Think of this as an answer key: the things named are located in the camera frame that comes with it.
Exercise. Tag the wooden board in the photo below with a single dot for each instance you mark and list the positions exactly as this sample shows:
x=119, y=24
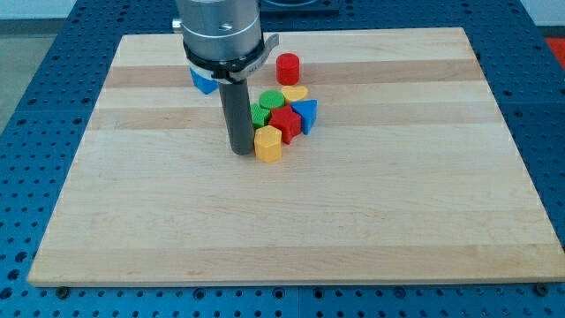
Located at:
x=409, y=176

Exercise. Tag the green ribbed block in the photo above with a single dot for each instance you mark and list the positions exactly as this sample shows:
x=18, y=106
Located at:
x=260, y=116

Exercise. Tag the green cylinder block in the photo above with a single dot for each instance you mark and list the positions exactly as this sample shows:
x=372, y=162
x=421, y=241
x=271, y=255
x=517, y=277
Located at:
x=271, y=99

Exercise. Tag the blue triangle block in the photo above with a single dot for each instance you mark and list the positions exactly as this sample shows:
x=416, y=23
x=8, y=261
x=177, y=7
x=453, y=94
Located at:
x=307, y=110

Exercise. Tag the red star block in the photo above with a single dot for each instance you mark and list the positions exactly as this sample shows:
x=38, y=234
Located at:
x=287, y=121

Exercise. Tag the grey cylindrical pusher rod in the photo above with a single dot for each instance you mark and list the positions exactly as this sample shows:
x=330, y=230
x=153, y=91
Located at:
x=238, y=117

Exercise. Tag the yellow heart block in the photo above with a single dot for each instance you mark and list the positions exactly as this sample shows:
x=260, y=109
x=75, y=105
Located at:
x=294, y=93

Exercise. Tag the blue block behind arm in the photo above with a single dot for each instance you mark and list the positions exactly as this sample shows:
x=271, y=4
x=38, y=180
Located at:
x=205, y=86

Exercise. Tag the yellow hexagon block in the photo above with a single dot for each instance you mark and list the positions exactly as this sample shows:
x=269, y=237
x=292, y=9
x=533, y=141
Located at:
x=268, y=144

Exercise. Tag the red cylinder block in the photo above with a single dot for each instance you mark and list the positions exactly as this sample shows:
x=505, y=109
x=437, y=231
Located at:
x=287, y=69

